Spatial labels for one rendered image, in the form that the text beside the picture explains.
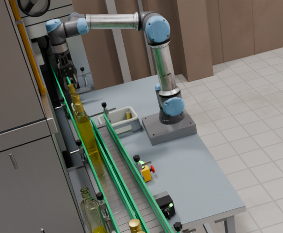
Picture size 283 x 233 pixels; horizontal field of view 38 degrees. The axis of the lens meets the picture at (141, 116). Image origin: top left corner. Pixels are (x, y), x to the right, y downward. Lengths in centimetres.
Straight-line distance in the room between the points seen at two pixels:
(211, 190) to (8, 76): 106
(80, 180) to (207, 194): 59
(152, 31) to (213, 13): 290
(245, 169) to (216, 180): 130
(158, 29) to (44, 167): 90
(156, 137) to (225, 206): 63
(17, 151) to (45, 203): 24
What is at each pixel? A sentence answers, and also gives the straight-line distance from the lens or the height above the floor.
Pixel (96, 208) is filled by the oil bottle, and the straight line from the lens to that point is 148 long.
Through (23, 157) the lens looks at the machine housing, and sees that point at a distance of 147.
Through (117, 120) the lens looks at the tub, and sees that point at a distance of 257.
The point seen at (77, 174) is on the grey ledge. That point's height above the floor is 88.
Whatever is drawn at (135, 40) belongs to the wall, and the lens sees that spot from 469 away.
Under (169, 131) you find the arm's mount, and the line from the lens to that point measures 229.
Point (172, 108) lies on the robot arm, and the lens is 216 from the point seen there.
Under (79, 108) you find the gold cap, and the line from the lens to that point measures 200.
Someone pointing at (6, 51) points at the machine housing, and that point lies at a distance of 132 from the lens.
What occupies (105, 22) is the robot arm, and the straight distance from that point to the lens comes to 213.
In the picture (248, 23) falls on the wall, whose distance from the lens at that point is 507.
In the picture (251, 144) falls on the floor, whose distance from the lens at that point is 354.
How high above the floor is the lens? 200
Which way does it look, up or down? 29 degrees down
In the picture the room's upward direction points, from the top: 12 degrees counter-clockwise
